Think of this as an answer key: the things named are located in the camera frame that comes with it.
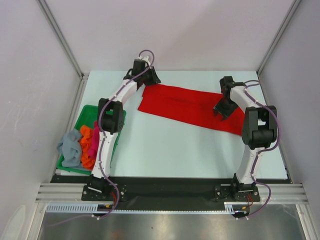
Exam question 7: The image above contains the aluminium frame rail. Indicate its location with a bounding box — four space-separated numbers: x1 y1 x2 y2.
35 183 309 205

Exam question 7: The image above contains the orange t shirt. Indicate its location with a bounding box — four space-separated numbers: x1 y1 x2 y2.
79 125 95 171

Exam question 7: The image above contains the left aluminium corner post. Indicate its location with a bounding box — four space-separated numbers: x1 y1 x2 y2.
37 0 90 81

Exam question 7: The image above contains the magenta t shirt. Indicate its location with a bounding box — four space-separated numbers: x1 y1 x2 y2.
88 121 100 159

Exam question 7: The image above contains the grey blue t shirt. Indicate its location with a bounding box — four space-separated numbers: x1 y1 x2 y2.
56 128 83 168

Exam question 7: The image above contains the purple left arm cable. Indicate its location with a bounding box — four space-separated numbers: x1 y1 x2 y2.
47 49 155 227

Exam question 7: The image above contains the white slotted cable duct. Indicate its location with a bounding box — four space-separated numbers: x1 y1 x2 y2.
45 202 248 215

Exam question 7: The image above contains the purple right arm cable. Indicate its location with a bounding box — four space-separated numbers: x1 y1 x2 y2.
234 79 280 220

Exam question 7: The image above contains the right aluminium corner post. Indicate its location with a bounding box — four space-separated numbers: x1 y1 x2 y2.
256 0 302 77

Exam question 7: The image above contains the red t shirt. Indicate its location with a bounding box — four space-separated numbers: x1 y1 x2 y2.
138 84 245 136

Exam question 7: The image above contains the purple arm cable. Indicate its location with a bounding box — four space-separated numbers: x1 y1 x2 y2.
234 79 280 220
47 49 155 227

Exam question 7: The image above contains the aluminium corner post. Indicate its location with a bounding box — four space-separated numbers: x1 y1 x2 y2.
37 0 90 81
256 0 302 77

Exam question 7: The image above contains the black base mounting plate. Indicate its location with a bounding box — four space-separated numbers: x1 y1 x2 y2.
50 175 289 210

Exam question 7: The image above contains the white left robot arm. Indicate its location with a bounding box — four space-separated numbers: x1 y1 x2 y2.
87 56 161 200

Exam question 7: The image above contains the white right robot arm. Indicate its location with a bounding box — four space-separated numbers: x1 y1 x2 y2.
213 76 280 202

